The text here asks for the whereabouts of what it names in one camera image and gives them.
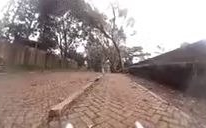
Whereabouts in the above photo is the person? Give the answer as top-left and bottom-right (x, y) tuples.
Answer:
(103, 59), (111, 74)

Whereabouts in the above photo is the red brick path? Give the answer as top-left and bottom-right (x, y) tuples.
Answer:
(59, 73), (200, 128)

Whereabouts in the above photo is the row of trees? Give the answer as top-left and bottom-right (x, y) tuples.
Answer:
(0, 0), (152, 73)

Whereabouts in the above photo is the pale stone kerb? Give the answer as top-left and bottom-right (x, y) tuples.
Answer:
(47, 74), (104, 120)

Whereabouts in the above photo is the robot's own part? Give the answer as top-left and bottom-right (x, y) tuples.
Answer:
(134, 121), (144, 128)
(65, 122), (74, 128)

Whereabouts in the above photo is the red brick road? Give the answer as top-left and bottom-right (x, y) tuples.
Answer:
(0, 70), (103, 128)

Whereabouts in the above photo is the wooden fence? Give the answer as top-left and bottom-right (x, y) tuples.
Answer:
(0, 35), (89, 72)

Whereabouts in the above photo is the building with dark roof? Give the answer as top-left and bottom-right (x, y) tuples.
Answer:
(137, 37), (206, 66)

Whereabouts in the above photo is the dirt strip with leaves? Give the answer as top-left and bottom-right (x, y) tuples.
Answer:
(126, 73), (206, 128)

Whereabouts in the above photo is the dark stone wall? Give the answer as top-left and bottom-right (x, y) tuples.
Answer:
(123, 61), (206, 100)

